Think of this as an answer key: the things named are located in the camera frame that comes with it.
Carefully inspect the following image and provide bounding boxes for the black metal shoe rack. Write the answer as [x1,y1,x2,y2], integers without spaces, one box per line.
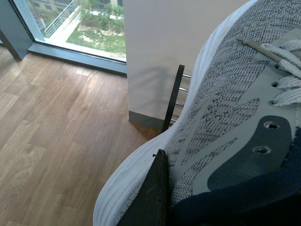
[161,65,191,133]

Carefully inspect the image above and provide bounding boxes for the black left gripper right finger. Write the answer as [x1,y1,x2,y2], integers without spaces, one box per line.
[171,115,301,226]

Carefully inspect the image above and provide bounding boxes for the grey sneaker with heel tab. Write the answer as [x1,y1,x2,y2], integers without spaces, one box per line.
[93,0,301,226]

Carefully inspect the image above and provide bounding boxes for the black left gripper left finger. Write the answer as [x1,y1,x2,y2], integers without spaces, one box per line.
[117,149,169,226]

